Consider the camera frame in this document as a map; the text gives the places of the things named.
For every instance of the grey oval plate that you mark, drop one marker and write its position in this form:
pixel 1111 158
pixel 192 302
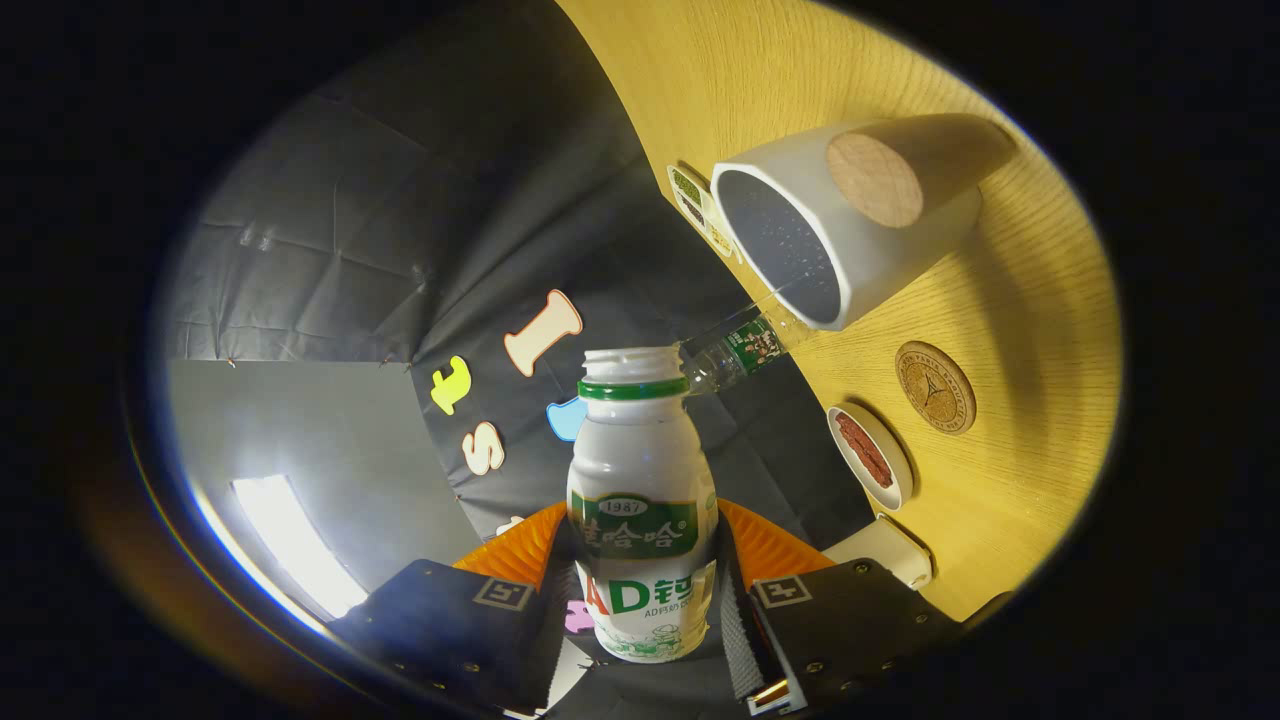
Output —
pixel 895 485

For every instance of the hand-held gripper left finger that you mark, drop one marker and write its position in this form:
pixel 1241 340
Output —
pixel 450 630

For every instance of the white toaster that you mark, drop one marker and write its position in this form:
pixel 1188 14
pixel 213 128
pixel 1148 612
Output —
pixel 890 550

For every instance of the white juice bottle green label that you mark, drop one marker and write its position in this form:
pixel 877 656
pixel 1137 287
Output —
pixel 640 460

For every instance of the black backdrop cloth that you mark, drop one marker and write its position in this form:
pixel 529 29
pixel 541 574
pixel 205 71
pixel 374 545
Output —
pixel 400 220

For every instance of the clear plastic water bottle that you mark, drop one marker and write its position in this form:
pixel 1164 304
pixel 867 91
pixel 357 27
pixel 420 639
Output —
pixel 745 350

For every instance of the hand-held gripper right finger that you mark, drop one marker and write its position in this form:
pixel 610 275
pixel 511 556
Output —
pixel 850 620

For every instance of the red sausages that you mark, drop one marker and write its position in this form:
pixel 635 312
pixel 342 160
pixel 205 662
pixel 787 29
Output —
pixel 863 450

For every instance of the wooden table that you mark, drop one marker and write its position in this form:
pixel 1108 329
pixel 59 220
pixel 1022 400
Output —
pixel 720 80

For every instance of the white divided tray of grains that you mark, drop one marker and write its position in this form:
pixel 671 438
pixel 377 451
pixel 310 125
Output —
pixel 692 200

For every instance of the round cork coaster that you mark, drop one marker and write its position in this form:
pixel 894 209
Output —
pixel 936 388

